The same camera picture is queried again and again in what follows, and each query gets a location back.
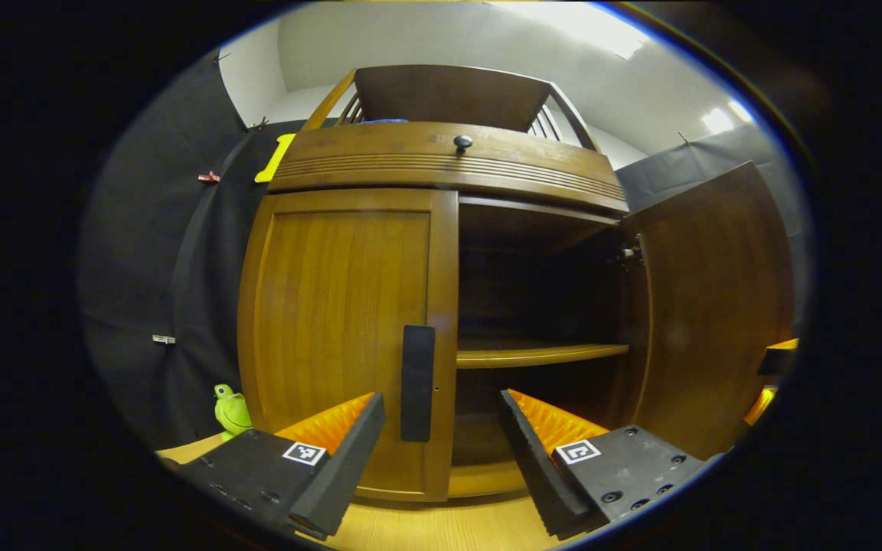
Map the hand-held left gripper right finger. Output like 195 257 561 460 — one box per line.
499 389 717 540

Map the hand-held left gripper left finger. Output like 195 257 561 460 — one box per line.
181 392 387 540

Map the wooden cabinet door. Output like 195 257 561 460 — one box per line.
621 161 796 460
237 188 459 504

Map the black door handle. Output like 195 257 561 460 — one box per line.
400 325 436 443

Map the wooden double-door shoe cabinet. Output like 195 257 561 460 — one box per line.
236 64 796 504

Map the wooden cabinet drawer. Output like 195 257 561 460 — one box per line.
266 121 630 214

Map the wooden inner shelf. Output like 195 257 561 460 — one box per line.
456 342 630 370

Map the green frog toy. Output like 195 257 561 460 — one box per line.
214 384 253 442

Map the small ceiling light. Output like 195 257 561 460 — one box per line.
701 99 756 135

